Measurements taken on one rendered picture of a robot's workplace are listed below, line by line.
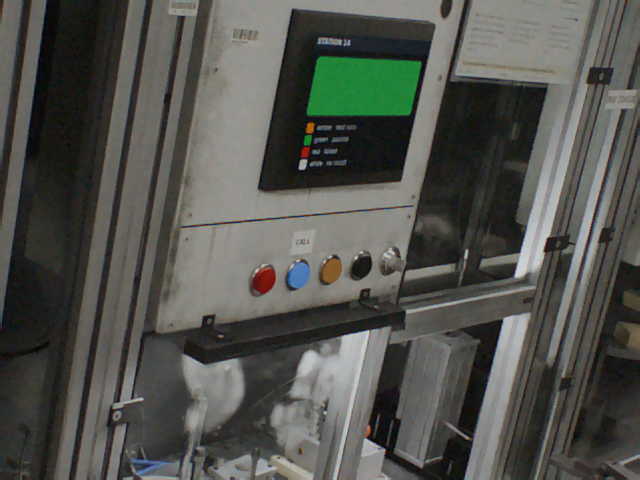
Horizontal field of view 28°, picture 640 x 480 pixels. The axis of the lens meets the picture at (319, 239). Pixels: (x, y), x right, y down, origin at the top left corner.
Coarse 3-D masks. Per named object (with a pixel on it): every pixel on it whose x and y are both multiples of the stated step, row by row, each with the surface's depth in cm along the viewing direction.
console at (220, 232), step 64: (256, 0) 132; (320, 0) 139; (384, 0) 147; (448, 0) 157; (192, 64) 132; (256, 64) 135; (192, 128) 132; (256, 128) 138; (192, 192) 134; (256, 192) 141; (320, 192) 150; (384, 192) 160; (192, 256) 137; (256, 256) 145; (320, 256) 154; (384, 256) 163; (192, 320) 140
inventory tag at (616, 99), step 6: (612, 90) 197; (618, 90) 199; (624, 90) 200; (630, 90) 202; (612, 96) 198; (618, 96) 200; (624, 96) 201; (630, 96) 203; (606, 102) 197; (612, 102) 199; (618, 102) 200; (624, 102) 202; (630, 102) 203; (606, 108) 198; (612, 108) 199; (618, 108) 201; (624, 108) 202; (630, 108) 204
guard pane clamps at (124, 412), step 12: (588, 72) 190; (600, 72) 192; (612, 72) 195; (612, 228) 213; (552, 240) 198; (564, 240) 201; (600, 240) 211; (564, 384) 218; (120, 408) 137; (132, 408) 139; (108, 420) 137; (120, 420) 138; (132, 420) 139
